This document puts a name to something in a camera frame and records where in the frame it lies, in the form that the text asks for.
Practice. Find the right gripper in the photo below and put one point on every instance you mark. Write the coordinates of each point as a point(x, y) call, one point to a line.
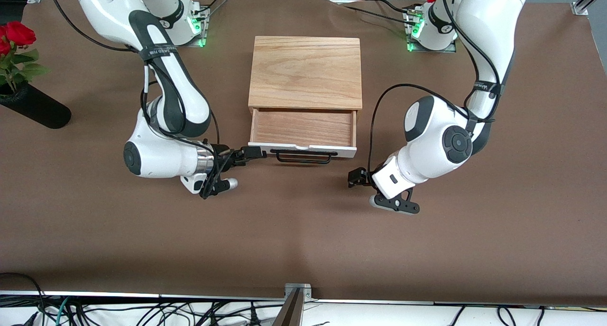
point(223, 156)

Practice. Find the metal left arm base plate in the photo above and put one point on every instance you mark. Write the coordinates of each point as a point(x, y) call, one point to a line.
point(411, 27)

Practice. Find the wooden drawer with white face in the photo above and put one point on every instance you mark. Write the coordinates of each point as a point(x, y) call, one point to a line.
point(303, 127)

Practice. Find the green rose leaves and stems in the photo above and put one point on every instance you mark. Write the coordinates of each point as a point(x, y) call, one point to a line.
point(26, 70)

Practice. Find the light wooden drawer cabinet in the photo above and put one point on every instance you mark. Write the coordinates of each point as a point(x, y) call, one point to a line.
point(306, 72)

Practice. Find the silver aluminium table edge rail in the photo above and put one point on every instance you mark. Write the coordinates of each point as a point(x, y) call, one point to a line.
point(118, 295)

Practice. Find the black cylindrical vase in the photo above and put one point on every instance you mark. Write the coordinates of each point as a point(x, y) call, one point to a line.
point(40, 108)

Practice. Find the grey metal corner bracket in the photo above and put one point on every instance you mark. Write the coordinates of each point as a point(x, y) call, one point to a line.
point(298, 290)

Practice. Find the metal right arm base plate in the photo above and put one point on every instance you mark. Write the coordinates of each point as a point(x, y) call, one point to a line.
point(201, 30)

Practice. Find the dark grey metal pole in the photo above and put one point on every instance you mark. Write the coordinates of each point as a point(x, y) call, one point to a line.
point(289, 312)

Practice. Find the red rose blossom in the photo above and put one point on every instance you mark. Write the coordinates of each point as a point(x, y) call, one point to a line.
point(4, 44)
point(20, 32)

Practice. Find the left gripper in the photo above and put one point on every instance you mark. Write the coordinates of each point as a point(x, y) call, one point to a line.
point(359, 176)

